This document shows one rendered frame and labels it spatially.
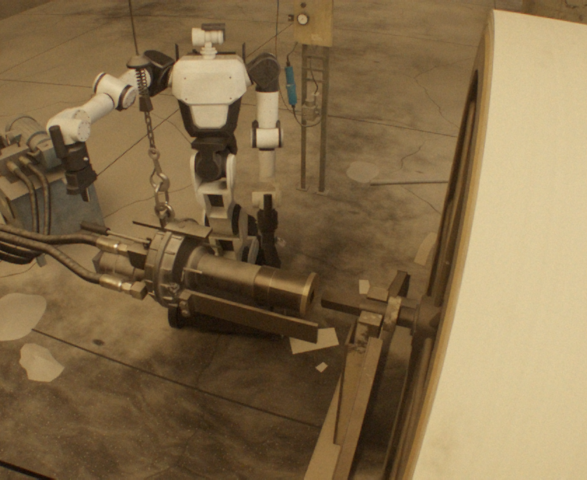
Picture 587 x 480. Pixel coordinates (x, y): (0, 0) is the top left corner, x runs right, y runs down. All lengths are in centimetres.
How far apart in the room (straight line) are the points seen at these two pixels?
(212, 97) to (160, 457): 150
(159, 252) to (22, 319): 163
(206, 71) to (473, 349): 147
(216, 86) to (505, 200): 137
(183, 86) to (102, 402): 148
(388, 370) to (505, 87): 188
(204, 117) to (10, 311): 172
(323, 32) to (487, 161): 247
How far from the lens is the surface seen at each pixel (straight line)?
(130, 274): 172
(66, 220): 325
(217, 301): 152
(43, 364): 271
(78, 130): 152
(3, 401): 270
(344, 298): 145
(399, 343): 260
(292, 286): 144
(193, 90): 187
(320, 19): 307
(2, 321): 306
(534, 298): 63
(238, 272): 149
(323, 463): 198
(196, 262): 154
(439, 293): 137
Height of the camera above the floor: 197
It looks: 39 degrees down
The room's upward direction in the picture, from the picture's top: straight up
